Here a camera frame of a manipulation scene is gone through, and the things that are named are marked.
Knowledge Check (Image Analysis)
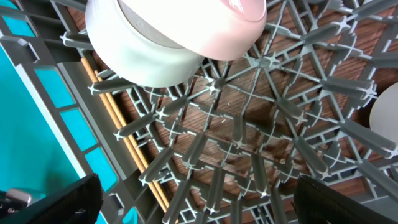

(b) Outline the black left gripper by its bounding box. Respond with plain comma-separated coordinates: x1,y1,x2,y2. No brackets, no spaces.
1,189,32,217

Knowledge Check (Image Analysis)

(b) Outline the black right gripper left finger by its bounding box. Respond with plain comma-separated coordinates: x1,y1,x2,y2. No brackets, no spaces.
1,174,103,224

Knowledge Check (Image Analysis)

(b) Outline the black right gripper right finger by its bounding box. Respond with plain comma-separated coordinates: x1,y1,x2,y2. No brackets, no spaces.
294,175,397,224

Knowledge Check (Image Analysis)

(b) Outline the white cup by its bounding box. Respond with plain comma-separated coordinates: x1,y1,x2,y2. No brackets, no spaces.
369,83,398,143

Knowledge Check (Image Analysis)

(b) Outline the wooden chopstick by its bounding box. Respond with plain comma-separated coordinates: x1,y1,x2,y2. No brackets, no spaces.
93,70,180,223
80,57,170,215

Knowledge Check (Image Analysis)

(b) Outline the grey-green bowl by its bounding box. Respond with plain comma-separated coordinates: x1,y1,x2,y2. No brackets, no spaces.
85,0,204,88

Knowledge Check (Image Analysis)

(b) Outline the pink shallow bowl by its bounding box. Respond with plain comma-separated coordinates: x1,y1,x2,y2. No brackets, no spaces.
124,0,267,61

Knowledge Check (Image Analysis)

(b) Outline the grey dishwasher rack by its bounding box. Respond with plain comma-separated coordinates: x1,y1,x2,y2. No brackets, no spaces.
0,0,398,224

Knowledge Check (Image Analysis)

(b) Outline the teal plastic tray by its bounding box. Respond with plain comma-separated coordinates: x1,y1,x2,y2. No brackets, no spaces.
0,0,139,224

